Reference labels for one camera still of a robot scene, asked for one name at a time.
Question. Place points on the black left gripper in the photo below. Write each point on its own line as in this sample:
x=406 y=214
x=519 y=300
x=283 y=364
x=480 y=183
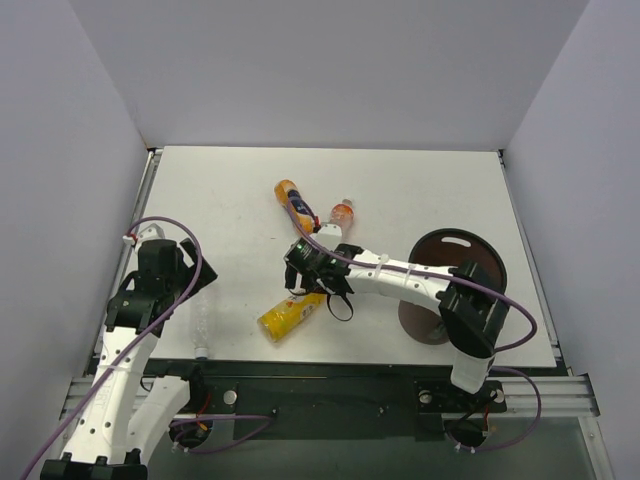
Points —
x=195 y=267

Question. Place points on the orange bottle dark blue label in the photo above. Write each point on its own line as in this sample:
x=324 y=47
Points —
x=289 y=196

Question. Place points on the yellow juice bottle blue cap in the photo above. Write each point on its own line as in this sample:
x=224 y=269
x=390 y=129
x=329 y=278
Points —
x=284 y=317

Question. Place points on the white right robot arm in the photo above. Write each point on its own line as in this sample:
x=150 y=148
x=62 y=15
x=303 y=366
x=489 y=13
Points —
x=462 y=297

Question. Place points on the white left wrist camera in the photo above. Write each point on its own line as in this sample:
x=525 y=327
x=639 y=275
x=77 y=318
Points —
x=151 y=232

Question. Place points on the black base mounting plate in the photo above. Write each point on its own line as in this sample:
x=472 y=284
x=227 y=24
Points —
x=260 y=401

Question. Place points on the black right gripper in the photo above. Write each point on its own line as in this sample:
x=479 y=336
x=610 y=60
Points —
x=304 y=279

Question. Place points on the aluminium front rail frame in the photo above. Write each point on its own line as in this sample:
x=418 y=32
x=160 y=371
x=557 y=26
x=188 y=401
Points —
x=368 y=365

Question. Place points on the clear orange drink bottle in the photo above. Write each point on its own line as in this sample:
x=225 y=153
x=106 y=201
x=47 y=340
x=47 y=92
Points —
x=342 y=215

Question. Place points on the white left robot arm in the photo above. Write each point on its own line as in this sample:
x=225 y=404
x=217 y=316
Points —
x=114 y=439

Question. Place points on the clear empty plastic bottle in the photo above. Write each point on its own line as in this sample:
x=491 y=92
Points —
x=200 y=327

